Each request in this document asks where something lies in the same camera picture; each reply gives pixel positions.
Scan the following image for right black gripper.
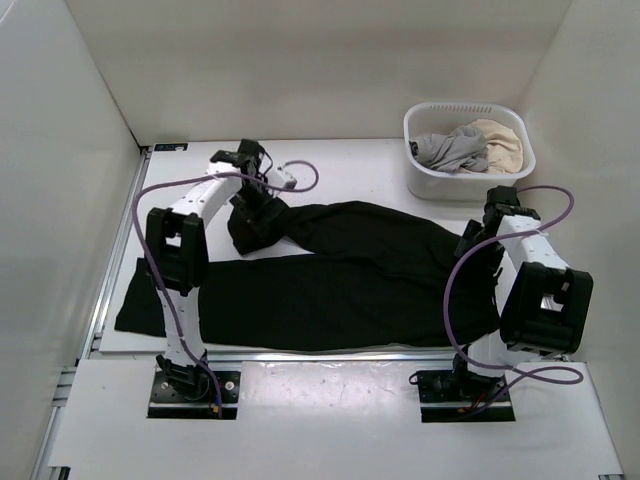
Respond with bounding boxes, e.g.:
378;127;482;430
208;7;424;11
452;219;506;277

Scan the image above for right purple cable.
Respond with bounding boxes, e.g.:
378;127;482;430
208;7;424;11
443;184;585;414

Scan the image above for black trousers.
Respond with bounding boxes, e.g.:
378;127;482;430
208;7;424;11
113;199;504;357

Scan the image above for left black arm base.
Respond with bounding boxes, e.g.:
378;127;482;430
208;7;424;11
147;355;241;420

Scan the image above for black label sticker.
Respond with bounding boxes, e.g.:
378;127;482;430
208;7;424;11
153;143;188;152

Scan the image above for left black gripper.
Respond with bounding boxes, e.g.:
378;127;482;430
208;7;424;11
228;176;286;237

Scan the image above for grey garment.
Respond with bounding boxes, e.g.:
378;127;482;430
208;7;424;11
409;125;489;174

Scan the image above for left aluminium table rail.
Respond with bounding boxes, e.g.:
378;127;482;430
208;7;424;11
30;146;152;479

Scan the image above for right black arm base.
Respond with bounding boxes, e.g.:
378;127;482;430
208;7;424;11
408;370;516;423

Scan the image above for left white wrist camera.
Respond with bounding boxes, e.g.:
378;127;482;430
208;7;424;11
269;166;297;191

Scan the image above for front aluminium table rail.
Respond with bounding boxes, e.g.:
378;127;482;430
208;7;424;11
208;349;454;363

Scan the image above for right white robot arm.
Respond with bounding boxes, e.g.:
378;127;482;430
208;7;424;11
443;186;594;400

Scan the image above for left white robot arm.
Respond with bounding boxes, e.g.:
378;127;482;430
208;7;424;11
137;140;297;400

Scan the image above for white plastic laundry basket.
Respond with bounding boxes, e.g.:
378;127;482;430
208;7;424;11
403;101;536;202

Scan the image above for cream garment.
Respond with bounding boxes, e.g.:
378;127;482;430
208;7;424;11
469;119;524;174

